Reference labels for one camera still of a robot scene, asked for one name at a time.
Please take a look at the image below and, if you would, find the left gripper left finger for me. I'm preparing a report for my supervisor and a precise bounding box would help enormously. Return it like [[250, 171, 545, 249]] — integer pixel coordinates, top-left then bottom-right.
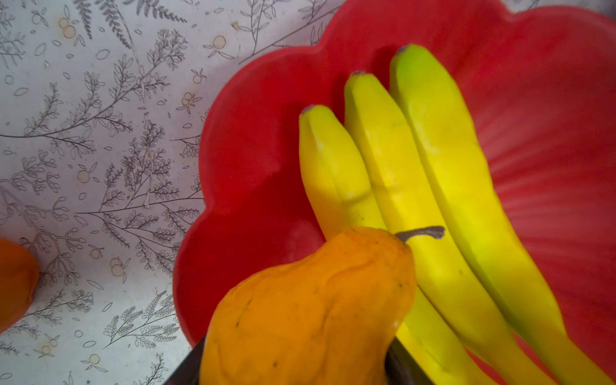
[[165, 337, 206, 385]]

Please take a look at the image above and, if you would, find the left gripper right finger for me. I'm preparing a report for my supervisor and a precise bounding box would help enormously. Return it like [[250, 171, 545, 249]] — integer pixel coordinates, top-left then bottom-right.
[[385, 338, 433, 385]]

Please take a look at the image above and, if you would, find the yellow pear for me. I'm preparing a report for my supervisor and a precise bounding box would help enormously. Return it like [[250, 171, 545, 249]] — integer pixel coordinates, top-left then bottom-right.
[[199, 226, 445, 384]]

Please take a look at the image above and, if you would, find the orange tangerine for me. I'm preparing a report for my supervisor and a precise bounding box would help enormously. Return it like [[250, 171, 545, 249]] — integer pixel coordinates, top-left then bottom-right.
[[1, 239, 39, 333]]

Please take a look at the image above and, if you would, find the yellow banana bunch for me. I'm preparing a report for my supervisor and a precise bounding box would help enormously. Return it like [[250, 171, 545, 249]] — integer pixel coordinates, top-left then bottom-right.
[[299, 44, 611, 384]]

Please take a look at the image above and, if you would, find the red flower-shaped bowl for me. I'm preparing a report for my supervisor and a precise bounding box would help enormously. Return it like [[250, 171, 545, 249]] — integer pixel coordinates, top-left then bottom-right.
[[173, 1, 615, 376]]

